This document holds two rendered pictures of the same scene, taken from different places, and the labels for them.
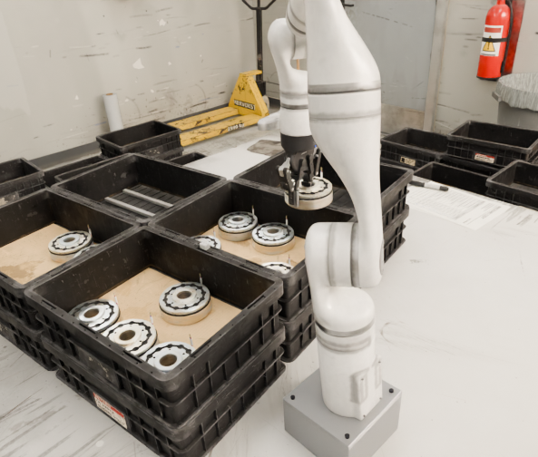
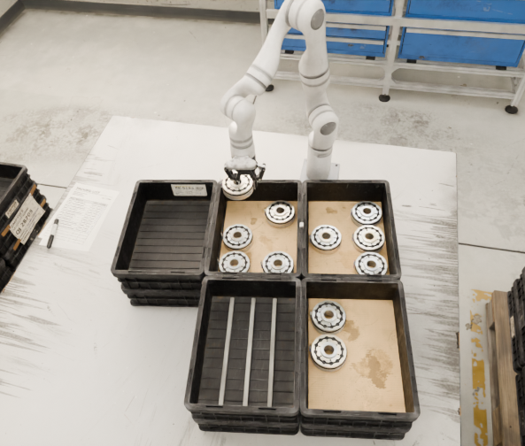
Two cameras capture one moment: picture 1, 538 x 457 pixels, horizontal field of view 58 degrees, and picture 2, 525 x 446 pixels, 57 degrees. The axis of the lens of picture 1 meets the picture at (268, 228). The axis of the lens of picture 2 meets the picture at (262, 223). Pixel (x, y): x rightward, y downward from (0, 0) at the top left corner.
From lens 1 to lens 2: 1.84 m
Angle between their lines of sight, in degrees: 83
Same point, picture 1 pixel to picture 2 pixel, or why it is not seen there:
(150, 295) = (329, 266)
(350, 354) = not seen: hidden behind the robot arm
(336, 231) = (327, 109)
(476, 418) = (281, 157)
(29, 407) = (411, 307)
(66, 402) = not seen: hidden behind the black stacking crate
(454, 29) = not seen: outside the picture
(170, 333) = (346, 235)
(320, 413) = (333, 176)
